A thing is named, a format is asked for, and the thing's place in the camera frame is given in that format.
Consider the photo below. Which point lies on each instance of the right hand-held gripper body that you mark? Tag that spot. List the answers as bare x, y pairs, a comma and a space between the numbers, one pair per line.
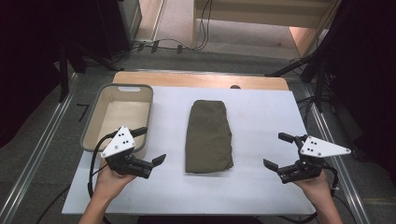
320, 148

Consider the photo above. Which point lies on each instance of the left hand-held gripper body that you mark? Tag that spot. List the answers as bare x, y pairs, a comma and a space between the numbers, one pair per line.
120, 144

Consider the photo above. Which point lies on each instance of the beige basket with grey rim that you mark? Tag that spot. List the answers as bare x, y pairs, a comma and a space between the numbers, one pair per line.
124, 115

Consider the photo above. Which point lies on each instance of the olive green cloth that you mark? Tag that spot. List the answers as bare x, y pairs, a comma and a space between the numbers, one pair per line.
208, 137

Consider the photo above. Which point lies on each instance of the person's right hand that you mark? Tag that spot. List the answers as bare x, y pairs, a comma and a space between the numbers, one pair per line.
314, 186

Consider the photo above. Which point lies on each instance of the person's left hand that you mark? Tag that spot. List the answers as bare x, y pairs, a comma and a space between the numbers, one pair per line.
110, 183

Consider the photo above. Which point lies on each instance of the white table mat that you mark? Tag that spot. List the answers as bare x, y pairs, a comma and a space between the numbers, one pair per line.
258, 118

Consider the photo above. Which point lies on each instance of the black metal stand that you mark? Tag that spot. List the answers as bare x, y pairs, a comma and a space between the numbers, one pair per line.
63, 71
317, 77

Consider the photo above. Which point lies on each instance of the wooden table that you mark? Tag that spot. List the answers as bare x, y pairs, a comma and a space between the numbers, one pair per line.
199, 79

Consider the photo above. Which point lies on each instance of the white power strip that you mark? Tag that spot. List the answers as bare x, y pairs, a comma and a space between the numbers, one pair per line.
143, 40

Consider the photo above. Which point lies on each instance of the black cabinet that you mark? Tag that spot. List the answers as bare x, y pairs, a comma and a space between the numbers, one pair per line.
118, 25

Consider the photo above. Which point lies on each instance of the light wooden furniture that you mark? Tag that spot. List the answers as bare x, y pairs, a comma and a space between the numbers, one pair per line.
258, 14

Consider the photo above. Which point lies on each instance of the aluminium floor rail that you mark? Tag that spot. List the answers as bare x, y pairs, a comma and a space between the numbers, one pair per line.
339, 174
40, 140

